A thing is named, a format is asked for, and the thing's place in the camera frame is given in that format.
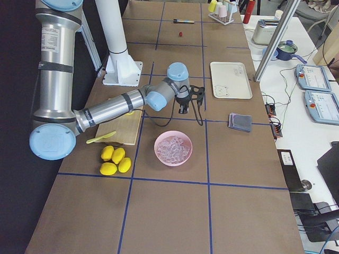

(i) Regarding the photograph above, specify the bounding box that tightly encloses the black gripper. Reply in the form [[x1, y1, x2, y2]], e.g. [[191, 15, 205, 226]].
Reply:
[[176, 96, 191, 114]]

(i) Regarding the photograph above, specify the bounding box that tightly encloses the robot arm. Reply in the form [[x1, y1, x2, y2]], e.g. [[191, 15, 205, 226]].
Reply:
[[29, 1, 191, 160]]

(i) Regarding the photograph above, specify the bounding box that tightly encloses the clear ice cubes pile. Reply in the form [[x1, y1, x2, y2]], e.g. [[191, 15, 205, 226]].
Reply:
[[155, 136, 191, 165]]

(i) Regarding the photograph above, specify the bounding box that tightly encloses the white cup rack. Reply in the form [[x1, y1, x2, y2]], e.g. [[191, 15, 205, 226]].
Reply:
[[208, 0, 238, 25]]

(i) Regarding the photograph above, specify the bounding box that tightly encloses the pink cup on rack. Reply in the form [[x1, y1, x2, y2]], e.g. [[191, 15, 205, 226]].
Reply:
[[218, 5, 227, 19]]

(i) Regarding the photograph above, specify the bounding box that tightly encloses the yellow cup on rack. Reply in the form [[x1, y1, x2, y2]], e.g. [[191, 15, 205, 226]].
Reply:
[[208, 0, 218, 13]]

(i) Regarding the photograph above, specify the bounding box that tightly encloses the pink bowl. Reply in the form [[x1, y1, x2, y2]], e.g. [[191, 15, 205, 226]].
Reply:
[[154, 131, 193, 167]]

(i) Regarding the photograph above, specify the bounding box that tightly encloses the cream bear tray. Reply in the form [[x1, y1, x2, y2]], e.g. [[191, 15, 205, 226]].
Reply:
[[210, 61, 253, 99]]

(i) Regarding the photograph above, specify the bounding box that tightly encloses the wooden cutting board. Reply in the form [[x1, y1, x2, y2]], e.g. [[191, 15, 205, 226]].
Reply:
[[95, 109, 142, 146]]

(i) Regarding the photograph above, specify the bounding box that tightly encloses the grey folded cloth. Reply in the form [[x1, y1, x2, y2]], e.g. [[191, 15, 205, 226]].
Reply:
[[228, 113, 252, 132]]

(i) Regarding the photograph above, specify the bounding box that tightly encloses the yellow plastic knife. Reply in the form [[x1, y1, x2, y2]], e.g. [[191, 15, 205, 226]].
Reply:
[[86, 131, 116, 144]]

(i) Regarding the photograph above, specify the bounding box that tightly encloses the yellow lemon upper right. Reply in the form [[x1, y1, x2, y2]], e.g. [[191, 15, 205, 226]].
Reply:
[[111, 148, 126, 164]]

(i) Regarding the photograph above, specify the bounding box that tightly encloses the yellow lemon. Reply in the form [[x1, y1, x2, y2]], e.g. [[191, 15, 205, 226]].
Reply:
[[111, 148, 126, 164], [101, 146, 114, 161], [118, 157, 131, 173], [100, 162, 118, 176]]

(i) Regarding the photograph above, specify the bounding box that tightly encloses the yellow lemon lower right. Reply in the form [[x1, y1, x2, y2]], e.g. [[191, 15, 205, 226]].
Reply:
[[118, 157, 131, 173]]

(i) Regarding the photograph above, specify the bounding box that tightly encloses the yellow lemon upper left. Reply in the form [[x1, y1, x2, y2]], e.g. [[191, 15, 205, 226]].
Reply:
[[101, 146, 114, 161]]

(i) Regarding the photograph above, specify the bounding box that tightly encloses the yellow lemon lower left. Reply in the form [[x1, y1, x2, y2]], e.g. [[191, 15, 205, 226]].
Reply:
[[100, 162, 118, 176]]

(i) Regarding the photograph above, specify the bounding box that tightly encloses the blue bowl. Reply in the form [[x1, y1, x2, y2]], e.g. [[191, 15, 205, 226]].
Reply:
[[261, 47, 279, 61]]

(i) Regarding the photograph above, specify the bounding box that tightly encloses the cream toaster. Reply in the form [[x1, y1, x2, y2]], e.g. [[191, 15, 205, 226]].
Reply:
[[253, 19, 280, 45]]

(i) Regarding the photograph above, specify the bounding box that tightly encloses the blue saucepan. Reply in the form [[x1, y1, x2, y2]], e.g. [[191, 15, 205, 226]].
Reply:
[[276, 40, 307, 64]]

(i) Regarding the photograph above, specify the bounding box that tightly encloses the red bottle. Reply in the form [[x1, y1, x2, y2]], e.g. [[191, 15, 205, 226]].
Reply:
[[243, 0, 256, 24]]

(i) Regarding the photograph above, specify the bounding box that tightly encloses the upper teach pendant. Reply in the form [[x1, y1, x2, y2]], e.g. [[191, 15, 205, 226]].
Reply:
[[295, 64, 332, 92]]

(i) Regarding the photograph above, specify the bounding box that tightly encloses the teach pendant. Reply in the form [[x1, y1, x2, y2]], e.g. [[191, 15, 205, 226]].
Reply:
[[304, 90, 338, 125], [295, 64, 332, 92]]

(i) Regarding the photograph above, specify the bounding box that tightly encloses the lower teach pendant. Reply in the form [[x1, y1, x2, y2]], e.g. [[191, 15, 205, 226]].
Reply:
[[304, 90, 338, 125]]

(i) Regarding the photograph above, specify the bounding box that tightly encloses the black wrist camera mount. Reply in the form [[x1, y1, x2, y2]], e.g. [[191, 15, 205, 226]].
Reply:
[[190, 85, 205, 104]]

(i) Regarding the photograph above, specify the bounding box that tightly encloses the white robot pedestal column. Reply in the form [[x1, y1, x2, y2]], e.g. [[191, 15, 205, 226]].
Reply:
[[95, 0, 142, 87]]

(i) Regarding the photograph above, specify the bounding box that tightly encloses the aluminium frame post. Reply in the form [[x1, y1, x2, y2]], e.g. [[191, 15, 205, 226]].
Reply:
[[254, 0, 301, 82]]

